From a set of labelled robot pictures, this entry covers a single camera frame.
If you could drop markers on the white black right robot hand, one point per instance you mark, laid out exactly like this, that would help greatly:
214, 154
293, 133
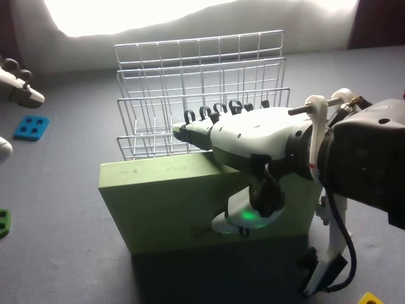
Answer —
253, 133

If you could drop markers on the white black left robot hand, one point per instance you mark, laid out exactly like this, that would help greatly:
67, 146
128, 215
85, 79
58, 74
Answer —
12, 82

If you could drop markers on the blue four-hole block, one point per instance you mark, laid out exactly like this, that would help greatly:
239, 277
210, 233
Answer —
31, 128

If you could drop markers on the grey table cloth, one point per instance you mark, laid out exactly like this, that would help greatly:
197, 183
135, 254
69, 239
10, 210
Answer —
63, 190

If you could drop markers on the white backdrop cloth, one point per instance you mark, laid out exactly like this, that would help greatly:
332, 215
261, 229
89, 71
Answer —
190, 19

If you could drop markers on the green block with holes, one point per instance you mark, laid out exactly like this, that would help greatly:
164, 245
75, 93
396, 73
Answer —
5, 223

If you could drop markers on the yellow block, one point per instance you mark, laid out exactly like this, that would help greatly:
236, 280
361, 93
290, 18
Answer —
373, 299

